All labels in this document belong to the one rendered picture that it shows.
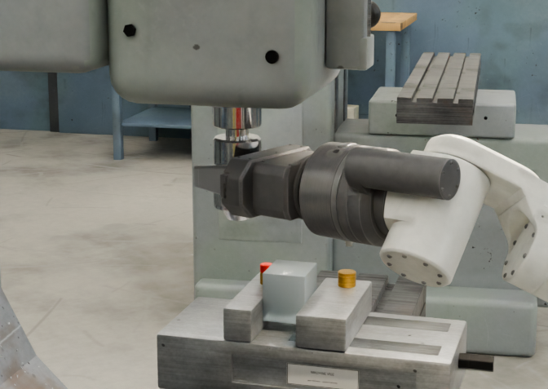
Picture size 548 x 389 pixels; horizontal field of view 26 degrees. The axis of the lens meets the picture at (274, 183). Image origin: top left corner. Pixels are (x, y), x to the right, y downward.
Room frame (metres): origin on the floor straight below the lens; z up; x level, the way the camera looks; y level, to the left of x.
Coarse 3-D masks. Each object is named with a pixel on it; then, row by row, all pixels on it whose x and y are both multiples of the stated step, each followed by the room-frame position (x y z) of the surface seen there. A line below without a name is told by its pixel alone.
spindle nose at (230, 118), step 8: (216, 112) 1.12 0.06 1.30; (224, 112) 1.12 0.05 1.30; (232, 112) 1.11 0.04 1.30; (240, 112) 1.11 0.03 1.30; (248, 112) 1.12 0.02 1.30; (256, 112) 1.12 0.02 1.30; (216, 120) 1.12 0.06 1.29; (224, 120) 1.12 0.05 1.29; (232, 120) 1.11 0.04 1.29; (240, 120) 1.11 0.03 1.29; (248, 120) 1.12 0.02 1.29; (256, 120) 1.12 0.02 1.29; (224, 128) 1.12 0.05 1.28; (232, 128) 1.11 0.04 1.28; (240, 128) 1.11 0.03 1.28; (248, 128) 1.12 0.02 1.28
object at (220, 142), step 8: (216, 136) 1.14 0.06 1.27; (224, 136) 1.14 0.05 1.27; (248, 136) 1.14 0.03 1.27; (256, 136) 1.14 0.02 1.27; (216, 144) 1.12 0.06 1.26; (224, 144) 1.12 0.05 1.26; (232, 144) 1.11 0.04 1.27; (240, 144) 1.11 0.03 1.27; (248, 144) 1.12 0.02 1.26; (256, 144) 1.12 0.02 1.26
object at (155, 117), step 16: (384, 16) 7.19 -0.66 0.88; (400, 16) 7.19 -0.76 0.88; (416, 16) 7.44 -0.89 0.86; (400, 64) 7.42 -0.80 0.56; (400, 80) 7.42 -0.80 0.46; (112, 96) 7.19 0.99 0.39; (144, 112) 7.61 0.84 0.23; (160, 112) 7.61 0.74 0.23; (176, 112) 7.61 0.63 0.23; (352, 112) 7.09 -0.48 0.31; (176, 128) 7.12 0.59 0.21
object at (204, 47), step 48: (144, 0) 1.05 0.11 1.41; (192, 0) 1.04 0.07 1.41; (240, 0) 1.03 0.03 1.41; (288, 0) 1.03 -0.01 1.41; (144, 48) 1.05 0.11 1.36; (192, 48) 1.04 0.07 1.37; (240, 48) 1.03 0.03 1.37; (288, 48) 1.03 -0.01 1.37; (144, 96) 1.06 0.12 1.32; (192, 96) 1.05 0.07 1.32; (240, 96) 1.04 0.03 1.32; (288, 96) 1.03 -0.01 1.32
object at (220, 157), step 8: (216, 152) 1.12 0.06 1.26; (224, 152) 1.12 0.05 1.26; (232, 152) 1.11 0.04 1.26; (240, 152) 1.11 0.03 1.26; (248, 152) 1.12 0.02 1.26; (216, 160) 1.13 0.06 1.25; (224, 160) 1.12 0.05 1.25; (216, 200) 1.13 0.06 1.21; (216, 208) 1.13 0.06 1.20; (224, 208) 1.12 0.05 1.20
